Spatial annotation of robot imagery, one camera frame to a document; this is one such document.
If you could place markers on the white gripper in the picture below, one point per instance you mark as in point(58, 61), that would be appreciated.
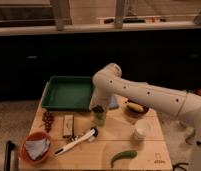
point(99, 99)

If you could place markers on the translucent green cup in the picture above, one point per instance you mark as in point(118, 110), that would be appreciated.
point(99, 115)

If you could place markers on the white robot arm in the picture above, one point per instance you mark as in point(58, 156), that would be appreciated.
point(181, 104)

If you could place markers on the green plastic tray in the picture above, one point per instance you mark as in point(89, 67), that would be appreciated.
point(68, 93)

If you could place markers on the blue sponge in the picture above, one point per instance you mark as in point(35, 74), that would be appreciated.
point(113, 103)

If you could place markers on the yellow banana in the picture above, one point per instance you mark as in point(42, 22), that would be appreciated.
point(135, 107)

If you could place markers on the dark brown bowl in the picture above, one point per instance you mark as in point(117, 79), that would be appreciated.
point(137, 114)

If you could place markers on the wooden block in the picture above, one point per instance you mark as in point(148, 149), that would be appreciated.
point(68, 126)

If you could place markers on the white paper cup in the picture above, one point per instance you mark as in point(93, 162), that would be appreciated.
point(141, 129)

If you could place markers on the dark red grape bunch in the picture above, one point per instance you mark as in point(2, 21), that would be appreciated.
point(48, 120)

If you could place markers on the green chili pepper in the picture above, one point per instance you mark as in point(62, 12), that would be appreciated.
point(129, 154)

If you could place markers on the orange bowl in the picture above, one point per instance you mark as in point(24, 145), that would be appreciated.
point(34, 136)

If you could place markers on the grey cloth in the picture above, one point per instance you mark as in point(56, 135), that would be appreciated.
point(37, 148)

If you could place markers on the white handled brush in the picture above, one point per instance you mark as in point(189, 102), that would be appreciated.
point(90, 134)

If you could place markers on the black chair frame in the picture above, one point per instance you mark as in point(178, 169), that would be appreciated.
point(11, 156)

